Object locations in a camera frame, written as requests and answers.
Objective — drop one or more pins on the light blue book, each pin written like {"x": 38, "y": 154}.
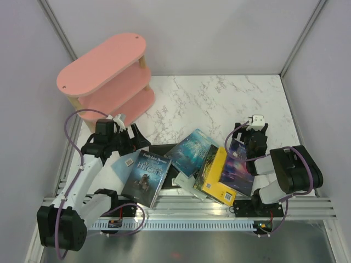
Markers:
{"x": 123, "y": 166}

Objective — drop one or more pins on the pale grey G book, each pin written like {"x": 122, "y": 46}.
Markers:
{"x": 187, "y": 183}

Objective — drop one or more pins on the green secret garden book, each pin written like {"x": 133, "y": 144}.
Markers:
{"x": 204, "y": 170}

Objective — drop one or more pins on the purple Robinson Crusoe book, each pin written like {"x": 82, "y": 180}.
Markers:
{"x": 234, "y": 173}

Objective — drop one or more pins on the pink three-tier shelf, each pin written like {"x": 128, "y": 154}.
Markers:
{"x": 110, "y": 79}

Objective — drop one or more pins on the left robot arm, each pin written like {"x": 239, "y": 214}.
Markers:
{"x": 63, "y": 225}

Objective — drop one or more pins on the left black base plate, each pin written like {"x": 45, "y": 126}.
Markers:
{"x": 126, "y": 211}

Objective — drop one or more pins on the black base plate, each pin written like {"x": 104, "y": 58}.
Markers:
{"x": 246, "y": 209}
{"x": 126, "y": 211}

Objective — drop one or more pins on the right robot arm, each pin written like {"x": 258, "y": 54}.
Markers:
{"x": 296, "y": 172}

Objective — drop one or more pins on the aluminium front rail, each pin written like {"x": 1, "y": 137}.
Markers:
{"x": 178, "y": 205}

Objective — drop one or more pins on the teal 20000 Leagues book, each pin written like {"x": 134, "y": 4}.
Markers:
{"x": 189, "y": 155}

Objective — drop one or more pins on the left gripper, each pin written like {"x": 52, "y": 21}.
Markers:
{"x": 137, "y": 142}

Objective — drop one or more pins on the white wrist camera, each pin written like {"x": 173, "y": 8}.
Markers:
{"x": 256, "y": 123}
{"x": 119, "y": 120}

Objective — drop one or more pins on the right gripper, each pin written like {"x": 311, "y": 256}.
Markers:
{"x": 243, "y": 130}

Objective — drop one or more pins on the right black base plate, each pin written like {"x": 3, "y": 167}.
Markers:
{"x": 246, "y": 209}

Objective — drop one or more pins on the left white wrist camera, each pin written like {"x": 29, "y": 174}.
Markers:
{"x": 119, "y": 120}

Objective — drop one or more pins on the yellow book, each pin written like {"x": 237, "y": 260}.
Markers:
{"x": 212, "y": 186}

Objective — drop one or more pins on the Wuthering Heights dark book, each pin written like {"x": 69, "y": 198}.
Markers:
{"x": 146, "y": 178}

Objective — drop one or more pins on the white slotted cable duct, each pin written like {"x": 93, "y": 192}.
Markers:
{"x": 174, "y": 225}

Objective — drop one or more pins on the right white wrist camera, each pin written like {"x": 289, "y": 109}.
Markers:
{"x": 256, "y": 123}

